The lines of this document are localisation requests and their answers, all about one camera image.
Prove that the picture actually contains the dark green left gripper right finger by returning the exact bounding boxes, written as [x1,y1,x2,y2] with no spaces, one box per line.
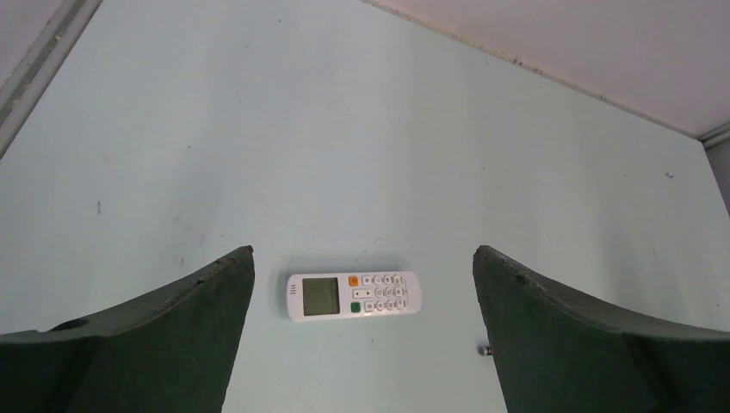
[473,245,729,412]

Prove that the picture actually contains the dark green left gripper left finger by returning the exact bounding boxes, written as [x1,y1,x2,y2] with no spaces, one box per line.
[1,246,255,412]

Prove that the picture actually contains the white remote control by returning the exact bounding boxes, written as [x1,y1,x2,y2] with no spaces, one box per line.
[285,271,423,322]

